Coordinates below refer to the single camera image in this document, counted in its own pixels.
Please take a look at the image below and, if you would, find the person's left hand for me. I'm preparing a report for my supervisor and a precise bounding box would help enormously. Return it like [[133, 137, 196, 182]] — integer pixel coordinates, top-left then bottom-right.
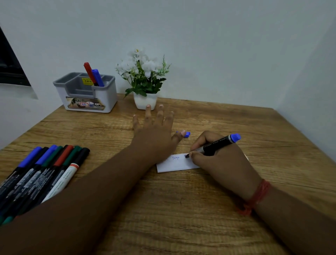
[[131, 104, 187, 166]]

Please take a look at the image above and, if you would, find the person's right hand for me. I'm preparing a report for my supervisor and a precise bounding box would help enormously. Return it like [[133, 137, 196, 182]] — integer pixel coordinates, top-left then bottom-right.
[[188, 130, 263, 201]]

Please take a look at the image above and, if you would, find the white paper card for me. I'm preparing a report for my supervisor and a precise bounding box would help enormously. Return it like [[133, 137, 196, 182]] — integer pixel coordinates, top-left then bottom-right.
[[156, 153, 249, 173]]

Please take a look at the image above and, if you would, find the black marker with blue end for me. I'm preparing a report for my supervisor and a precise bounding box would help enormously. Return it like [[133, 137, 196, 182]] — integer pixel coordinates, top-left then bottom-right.
[[185, 133, 241, 159]]

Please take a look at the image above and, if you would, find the person's left forearm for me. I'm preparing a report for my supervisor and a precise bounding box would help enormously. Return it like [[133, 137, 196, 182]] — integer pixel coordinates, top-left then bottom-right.
[[0, 146, 159, 255]]

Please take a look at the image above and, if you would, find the person's right forearm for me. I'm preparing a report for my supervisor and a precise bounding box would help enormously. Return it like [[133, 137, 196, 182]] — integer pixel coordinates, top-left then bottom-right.
[[253, 184, 336, 255]]

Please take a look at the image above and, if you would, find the white flower plant in pot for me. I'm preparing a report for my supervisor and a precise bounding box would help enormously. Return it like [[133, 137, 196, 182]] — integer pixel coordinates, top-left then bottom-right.
[[115, 48, 172, 111]]

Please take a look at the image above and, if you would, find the grey and white desk organizer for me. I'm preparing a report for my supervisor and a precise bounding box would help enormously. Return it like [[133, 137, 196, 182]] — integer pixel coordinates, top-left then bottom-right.
[[53, 72, 118, 113]]

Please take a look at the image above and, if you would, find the red marker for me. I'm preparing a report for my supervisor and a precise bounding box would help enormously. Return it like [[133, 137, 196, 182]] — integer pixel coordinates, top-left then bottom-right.
[[83, 62, 98, 87]]

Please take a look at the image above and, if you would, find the row of coloured marker pens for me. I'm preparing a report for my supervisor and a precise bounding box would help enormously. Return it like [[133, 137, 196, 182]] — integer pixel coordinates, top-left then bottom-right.
[[0, 144, 91, 227]]

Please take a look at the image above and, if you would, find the red thread bracelet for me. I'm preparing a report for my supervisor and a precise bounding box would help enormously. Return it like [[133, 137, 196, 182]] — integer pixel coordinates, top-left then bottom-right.
[[236, 179, 272, 216]]

